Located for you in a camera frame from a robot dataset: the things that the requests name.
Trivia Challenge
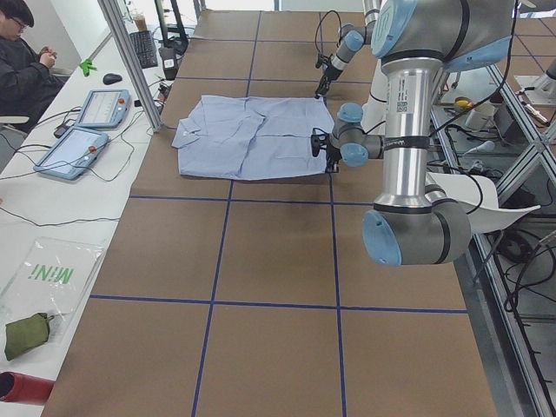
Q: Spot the light blue striped shirt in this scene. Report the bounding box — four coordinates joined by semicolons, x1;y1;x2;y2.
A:
172;95;334;181

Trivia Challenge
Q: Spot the black box device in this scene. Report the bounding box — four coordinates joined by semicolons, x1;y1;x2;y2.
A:
158;47;179;81

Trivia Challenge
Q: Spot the seated person in black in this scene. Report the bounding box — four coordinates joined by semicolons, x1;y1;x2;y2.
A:
1;0;65;133

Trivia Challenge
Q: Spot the upper teach pendant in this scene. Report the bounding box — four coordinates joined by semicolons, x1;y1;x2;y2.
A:
76;89;130;129

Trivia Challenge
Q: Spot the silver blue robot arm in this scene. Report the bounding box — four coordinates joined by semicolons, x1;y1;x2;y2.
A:
322;1;518;266
314;1;383;98

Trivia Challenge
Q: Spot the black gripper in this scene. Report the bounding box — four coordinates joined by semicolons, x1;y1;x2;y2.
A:
326;146;342;173
314;61;346;99

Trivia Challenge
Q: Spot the black computer mouse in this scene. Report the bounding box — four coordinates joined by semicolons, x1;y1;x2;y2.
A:
103;73;122;85

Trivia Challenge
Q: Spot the red cylinder bottle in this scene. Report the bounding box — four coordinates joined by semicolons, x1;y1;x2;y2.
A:
1;372;55;406

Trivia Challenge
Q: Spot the white chair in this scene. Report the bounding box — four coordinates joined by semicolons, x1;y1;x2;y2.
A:
427;172;540;234

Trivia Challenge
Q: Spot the black keyboard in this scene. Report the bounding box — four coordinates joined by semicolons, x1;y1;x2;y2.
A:
129;30;158;69

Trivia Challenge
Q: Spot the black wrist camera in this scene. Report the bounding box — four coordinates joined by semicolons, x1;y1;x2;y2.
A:
310;128;329;157
315;54;332;70

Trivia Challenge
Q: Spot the green plastic clamp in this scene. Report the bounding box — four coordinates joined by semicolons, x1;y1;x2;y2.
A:
79;59;97;77

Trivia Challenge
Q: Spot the teach pendant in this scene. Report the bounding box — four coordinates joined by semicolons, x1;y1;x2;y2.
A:
33;127;109;180
76;89;130;129

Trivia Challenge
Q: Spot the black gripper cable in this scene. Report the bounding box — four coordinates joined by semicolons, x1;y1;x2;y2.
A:
313;9;344;66

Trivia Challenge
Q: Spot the lower teach pendant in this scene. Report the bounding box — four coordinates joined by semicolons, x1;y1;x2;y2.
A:
33;127;109;180

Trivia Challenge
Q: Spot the white paper with green print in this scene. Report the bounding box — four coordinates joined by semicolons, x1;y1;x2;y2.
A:
1;237;105;343

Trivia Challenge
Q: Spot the aluminium frame post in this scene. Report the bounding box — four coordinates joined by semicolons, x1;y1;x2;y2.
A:
97;0;162;132

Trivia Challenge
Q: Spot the white mug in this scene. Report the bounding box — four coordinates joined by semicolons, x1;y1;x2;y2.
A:
465;103;496;131

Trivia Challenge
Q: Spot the iced coffee cup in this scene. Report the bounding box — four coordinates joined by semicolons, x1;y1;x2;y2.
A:
132;14;148;31

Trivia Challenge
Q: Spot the green cloth bundle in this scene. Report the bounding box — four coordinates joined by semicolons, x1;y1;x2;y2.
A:
4;313;53;361

